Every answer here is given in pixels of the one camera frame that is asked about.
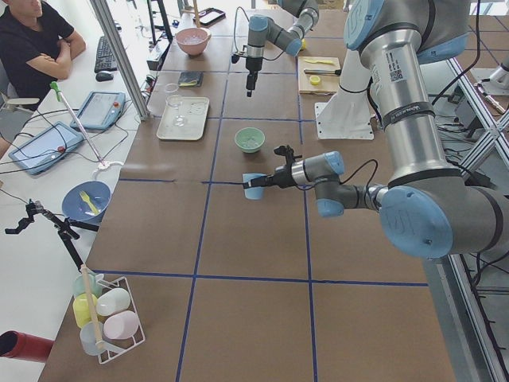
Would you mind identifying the black computer mouse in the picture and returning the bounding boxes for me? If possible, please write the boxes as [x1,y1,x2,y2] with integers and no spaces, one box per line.
[95,71,114,82]

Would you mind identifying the blue teach pendant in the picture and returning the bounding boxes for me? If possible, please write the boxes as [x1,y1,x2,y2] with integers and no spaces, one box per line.
[76,91,126,131]
[8,122,84,175]

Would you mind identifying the yellow plastic fork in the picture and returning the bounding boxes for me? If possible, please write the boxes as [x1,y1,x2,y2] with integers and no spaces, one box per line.
[80,190,99,216]

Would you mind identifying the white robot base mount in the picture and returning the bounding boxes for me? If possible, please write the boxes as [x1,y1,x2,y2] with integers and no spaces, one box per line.
[315,50,374,140]

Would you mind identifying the grey folded cloth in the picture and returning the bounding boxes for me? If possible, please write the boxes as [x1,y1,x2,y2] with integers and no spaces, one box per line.
[177,71,204,88]

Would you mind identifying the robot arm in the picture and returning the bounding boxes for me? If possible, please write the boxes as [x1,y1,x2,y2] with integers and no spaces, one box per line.
[245,0,319,97]
[243,1,508,258]

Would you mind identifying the light blue plastic cup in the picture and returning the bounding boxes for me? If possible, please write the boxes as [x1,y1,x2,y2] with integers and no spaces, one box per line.
[243,173,265,201]

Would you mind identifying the white stand with rod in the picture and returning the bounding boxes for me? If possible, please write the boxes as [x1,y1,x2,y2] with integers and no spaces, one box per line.
[50,81,124,181]

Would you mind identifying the aluminium frame post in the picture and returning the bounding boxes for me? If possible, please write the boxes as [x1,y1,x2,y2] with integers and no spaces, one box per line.
[90,0,150,121]

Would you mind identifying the blue teach pendant far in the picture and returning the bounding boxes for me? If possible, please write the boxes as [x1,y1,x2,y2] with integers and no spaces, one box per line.
[76,91,126,131]

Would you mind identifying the clear wine glass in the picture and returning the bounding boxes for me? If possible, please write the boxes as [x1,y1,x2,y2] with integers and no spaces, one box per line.
[166,93,187,127]

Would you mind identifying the white cup in rack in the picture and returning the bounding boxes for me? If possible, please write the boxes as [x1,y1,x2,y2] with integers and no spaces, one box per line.
[96,287,130,317]

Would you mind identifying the steel knife handle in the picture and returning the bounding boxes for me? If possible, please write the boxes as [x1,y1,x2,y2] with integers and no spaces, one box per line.
[304,68,341,76]

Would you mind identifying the yellow plastic knife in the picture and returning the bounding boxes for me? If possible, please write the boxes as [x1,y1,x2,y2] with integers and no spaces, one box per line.
[303,59,335,65]

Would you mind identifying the white wire cup rack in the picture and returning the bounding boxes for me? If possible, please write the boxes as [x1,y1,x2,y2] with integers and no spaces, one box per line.
[73,272,146,364]

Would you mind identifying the seated person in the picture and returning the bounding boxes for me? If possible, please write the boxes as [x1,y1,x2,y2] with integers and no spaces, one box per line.
[0,0,87,160]

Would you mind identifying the ice cubes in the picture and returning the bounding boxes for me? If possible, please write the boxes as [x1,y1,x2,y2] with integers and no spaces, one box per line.
[243,137,258,148]

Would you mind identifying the pink bowl with ice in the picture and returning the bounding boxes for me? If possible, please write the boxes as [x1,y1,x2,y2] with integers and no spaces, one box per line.
[175,28,212,56]

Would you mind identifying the blue teach pendant near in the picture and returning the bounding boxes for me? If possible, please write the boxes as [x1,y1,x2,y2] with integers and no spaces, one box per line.
[8,122,84,175]

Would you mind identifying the green cup in rack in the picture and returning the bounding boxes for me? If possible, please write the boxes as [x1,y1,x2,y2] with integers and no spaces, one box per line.
[72,274,103,298]

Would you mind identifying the dark blue bowl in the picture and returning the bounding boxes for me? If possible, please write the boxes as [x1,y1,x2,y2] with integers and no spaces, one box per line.
[62,181,111,224]

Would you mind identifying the pink cup in rack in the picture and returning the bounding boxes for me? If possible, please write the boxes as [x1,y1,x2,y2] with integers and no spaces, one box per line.
[103,310,139,340]

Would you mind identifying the black keyboard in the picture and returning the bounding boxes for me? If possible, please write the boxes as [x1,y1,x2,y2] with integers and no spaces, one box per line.
[94,36,118,73]

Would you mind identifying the red cylinder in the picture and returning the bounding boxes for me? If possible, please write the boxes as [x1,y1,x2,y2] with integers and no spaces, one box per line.
[1,330,54,363]

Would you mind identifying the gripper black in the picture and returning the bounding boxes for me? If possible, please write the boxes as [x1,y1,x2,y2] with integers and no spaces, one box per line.
[243,164,295,189]
[246,57,262,97]

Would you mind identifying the cream bear tray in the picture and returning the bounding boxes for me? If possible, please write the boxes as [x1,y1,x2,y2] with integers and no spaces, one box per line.
[156,95,210,141]

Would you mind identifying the wooden rack handle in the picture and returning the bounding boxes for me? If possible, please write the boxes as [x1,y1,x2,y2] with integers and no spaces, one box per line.
[80,264,105,351]

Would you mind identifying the yellow cup in rack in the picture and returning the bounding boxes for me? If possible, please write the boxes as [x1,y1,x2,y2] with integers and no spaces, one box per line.
[72,293,91,329]

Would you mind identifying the wooden cutting board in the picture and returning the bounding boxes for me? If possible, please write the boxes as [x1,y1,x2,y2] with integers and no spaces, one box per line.
[297,57,341,94]

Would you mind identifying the lemon half slice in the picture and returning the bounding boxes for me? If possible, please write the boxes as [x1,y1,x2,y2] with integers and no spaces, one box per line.
[309,75,321,86]

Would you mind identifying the clear cup in rack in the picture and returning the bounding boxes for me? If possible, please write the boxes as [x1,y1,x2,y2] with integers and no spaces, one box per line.
[80,322,104,356]

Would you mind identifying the green bowl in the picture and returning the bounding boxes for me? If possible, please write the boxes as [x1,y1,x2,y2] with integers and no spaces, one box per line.
[234,127,266,154]

